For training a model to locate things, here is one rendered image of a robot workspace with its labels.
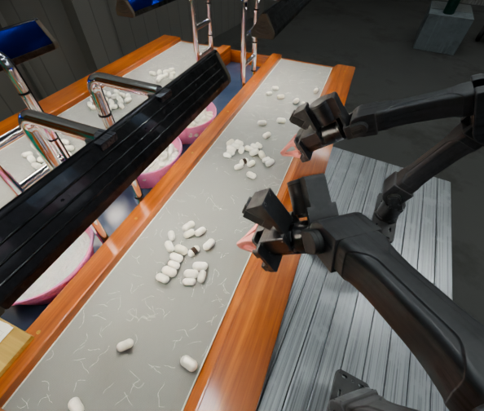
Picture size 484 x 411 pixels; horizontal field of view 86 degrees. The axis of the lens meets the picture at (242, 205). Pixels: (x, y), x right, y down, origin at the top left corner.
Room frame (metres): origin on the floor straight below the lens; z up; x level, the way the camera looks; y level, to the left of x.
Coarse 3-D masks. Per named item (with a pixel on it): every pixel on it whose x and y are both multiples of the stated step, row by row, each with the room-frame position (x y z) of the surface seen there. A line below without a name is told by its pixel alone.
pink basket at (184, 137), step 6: (210, 108) 1.06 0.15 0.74; (216, 108) 1.02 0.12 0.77; (210, 120) 0.93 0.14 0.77; (198, 126) 0.88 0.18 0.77; (204, 126) 0.91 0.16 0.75; (186, 132) 0.87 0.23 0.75; (192, 132) 0.88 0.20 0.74; (198, 132) 0.90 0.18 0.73; (180, 138) 0.88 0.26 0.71; (186, 138) 0.88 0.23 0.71; (192, 138) 0.89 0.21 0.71
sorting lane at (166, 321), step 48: (288, 96) 1.21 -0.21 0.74; (192, 192) 0.56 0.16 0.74; (240, 192) 0.57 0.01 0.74; (144, 240) 0.38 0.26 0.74; (192, 240) 0.38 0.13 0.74; (144, 288) 0.25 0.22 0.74; (192, 288) 0.25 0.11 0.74; (96, 336) 0.14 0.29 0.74; (144, 336) 0.14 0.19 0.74; (192, 336) 0.15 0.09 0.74; (48, 384) 0.06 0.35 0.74; (96, 384) 0.06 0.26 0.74; (144, 384) 0.06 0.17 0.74; (192, 384) 0.06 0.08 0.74
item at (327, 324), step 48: (336, 192) 0.65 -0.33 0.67; (432, 192) 0.66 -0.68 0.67; (432, 240) 0.46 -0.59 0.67; (336, 288) 0.29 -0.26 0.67; (288, 336) 0.17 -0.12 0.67; (336, 336) 0.17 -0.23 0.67; (384, 336) 0.18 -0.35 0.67; (288, 384) 0.08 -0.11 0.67; (384, 384) 0.08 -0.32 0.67; (432, 384) 0.08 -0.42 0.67
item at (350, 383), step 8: (336, 376) 0.09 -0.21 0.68; (352, 376) 0.09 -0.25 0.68; (336, 384) 0.08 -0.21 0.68; (344, 384) 0.08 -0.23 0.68; (352, 384) 0.08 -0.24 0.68; (360, 384) 0.08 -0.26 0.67; (336, 392) 0.06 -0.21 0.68; (344, 392) 0.06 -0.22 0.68; (328, 400) 0.05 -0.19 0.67; (328, 408) 0.04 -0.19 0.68
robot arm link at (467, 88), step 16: (480, 80) 0.57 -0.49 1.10; (416, 96) 0.59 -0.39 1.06; (432, 96) 0.56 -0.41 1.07; (448, 96) 0.54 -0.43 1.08; (464, 96) 0.52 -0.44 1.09; (480, 96) 0.50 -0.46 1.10; (368, 112) 0.59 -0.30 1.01; (384, 112) 0.57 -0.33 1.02; (400, 112) 0.56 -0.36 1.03; (416, 112) 0.55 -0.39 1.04; (432, 112) 0.54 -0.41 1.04; (448, 112) 0.53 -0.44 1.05; (464, 112) 0.51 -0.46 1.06; (480, 112) 0.49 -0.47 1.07; (368, 128) 0.57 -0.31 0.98; (384, 128) 0.56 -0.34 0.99; (480, 128) 0.49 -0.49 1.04
